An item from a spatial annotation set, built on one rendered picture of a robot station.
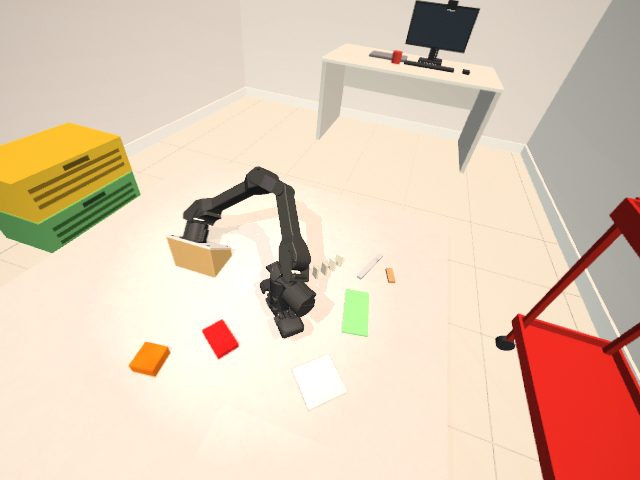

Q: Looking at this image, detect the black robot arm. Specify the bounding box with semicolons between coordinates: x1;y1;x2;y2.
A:
179;166;317;317

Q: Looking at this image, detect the light green flat rectangular block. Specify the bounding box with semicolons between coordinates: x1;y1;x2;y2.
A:
341;289;369;337

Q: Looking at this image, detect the red flat block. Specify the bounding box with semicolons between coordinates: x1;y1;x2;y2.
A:
202;319;239;360

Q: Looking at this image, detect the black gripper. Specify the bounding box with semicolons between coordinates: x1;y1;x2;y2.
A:
260;278;305;339

